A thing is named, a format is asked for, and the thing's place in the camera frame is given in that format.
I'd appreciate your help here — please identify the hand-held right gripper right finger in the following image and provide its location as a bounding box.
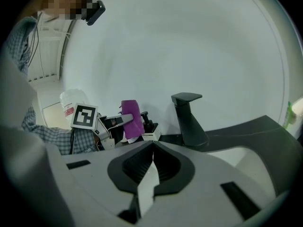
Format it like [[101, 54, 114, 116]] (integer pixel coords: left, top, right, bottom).
[[138, 140, 277, 227]]

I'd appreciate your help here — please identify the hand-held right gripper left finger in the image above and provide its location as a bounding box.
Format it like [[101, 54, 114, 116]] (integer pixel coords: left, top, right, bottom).
[[47, 140, 156, 227]]

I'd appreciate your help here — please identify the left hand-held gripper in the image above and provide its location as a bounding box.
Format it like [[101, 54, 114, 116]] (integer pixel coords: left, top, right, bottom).
[[70, 102, 134, 151]]

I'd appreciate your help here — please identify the white sink basin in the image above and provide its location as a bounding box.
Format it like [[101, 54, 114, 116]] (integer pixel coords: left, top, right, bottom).
[[205, 145, 276, 198]]

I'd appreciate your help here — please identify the purple cloth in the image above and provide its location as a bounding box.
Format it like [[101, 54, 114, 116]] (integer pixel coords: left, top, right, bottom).
[[119, 100, 145, 140]]

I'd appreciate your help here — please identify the person's head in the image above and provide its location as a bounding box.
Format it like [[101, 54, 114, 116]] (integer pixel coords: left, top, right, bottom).
[[41, 0, 88, 21]]

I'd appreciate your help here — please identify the person's checked shirt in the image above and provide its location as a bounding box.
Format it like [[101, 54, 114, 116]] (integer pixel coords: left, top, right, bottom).
[[4, 17, 39, 78]]

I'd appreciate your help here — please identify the black head-worn camera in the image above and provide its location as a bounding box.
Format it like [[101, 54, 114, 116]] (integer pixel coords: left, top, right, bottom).
[[80, 0, 107, 26]]

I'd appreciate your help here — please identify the black cable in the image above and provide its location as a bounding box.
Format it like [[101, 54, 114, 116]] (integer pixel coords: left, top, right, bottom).
[[27, 12, 41, 67]]

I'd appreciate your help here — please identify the green plastic item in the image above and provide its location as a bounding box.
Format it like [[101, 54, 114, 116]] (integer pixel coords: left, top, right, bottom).
[[285, 100, 298, 130]]

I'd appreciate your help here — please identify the person's left forearm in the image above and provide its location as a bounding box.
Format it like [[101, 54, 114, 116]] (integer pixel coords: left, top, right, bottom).
[[21, 105, 100, 156]]

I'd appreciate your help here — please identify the clear water bottle red label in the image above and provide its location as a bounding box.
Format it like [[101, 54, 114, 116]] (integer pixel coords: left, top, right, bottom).
[[59, 88, 90, 125]]

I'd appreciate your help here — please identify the black faucet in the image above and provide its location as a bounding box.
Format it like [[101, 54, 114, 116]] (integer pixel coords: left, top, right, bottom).
[[170, 92, 210, 148]]

